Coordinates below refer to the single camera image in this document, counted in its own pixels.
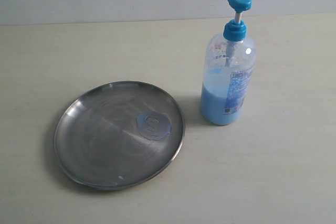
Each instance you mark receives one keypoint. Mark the blue soap blob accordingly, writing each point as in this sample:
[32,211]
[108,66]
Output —
[153,125]

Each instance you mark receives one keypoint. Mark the blue soap pump bottle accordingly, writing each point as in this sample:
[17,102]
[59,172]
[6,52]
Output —
[230,57]

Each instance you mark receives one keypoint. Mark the round stainless steel plate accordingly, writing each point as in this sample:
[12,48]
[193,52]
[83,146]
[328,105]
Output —
[97,143]

